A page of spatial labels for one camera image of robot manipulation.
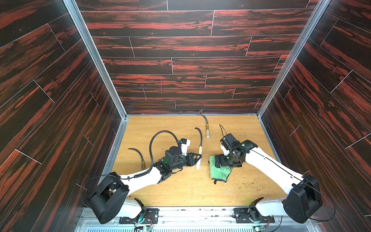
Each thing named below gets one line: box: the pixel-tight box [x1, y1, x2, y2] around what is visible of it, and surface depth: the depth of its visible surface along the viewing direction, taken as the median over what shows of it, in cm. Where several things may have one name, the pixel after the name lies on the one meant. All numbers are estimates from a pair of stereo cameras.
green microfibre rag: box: [209, 155, 232, 183], surface depth 83 cm
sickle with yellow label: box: [198, 112, 211, 139], surface depth 110 cm
